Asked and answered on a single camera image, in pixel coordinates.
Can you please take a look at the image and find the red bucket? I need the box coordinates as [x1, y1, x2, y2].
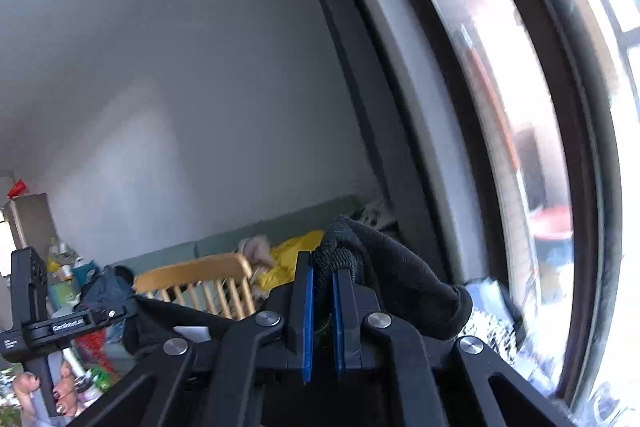
[529, 206, 572, 240]

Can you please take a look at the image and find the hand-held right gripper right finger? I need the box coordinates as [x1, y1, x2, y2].
[332, 269, 576, 427]

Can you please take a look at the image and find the beige knitted cloth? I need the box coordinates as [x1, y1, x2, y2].
[237, 234, 277, 269]

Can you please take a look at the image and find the dark window frame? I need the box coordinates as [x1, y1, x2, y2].
[287, 0, 623, 403]

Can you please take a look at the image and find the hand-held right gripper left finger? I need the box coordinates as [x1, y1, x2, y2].
[65, 250, 315, 427]

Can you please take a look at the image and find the blue cloth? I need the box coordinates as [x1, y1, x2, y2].
[80, 264, 135, 308]

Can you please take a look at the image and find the black and white spotted cloth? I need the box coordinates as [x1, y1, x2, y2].
[359, 199, 398, 230]

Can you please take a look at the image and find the yellow cloth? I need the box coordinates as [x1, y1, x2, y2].
[267, 229, 327, 295]

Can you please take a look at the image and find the grey cabinet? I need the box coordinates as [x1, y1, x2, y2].
[4, 193, 62, 260]

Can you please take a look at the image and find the pale green sofa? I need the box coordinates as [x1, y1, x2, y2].
[107, 194, 362, 308]

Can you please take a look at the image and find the black garment with white label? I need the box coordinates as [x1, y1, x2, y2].
[122, 215, 474, 358]

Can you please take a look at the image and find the person's left hand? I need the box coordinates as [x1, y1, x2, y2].
[12, 357, 90, 420]

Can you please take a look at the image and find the wooden spindle-back chair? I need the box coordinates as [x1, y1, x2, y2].
[134, 253, 257, 321]

